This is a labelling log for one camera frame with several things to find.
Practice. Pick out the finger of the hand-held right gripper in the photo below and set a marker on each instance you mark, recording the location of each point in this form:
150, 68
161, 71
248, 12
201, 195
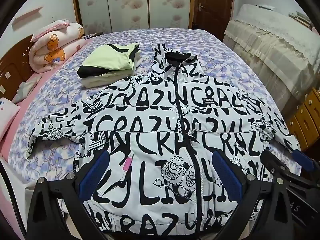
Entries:
303, 159
272, 163

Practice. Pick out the pink bear-print quilt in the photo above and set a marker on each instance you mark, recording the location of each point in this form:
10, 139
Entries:
57, 52

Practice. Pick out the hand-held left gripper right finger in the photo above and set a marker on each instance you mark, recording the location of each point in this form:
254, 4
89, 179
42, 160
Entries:
226, 177

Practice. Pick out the pile of books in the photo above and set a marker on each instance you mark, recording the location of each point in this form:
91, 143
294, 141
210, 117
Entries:
300, 17

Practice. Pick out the purple floral bedspread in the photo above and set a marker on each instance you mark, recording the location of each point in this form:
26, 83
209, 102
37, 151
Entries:
62, 92

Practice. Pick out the grey cloth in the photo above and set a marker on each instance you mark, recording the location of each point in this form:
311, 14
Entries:
23, 92

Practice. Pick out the beige folded garment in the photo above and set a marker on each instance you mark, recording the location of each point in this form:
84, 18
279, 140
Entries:
100, 81

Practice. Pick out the pale pink pillow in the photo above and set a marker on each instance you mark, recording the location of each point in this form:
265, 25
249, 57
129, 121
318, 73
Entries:
7, 115

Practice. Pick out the pink lace-trimmed pillow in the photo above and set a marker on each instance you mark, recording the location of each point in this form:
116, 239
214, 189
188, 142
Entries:
47, 30

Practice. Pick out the light green folded garment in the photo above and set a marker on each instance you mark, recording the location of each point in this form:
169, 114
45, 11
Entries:
107, 57

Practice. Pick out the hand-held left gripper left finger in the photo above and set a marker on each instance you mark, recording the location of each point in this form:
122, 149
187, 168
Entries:
93, 175

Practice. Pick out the wall shelf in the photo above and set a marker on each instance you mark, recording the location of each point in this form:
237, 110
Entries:
27, 16

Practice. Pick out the white black-lettered jacket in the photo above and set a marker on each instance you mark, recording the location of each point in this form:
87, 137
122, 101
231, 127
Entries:
150, 130

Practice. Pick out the wooden drawer cabinet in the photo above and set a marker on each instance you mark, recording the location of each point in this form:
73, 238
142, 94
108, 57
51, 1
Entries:
302, 122

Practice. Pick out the wooden headboard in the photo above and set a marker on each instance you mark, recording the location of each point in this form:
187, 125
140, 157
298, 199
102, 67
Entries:
12, 67

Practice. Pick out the brown wooden door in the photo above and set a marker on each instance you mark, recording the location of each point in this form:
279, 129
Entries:
212, 5

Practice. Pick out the pink bed sheet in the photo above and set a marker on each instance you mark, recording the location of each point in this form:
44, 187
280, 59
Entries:
22, 121

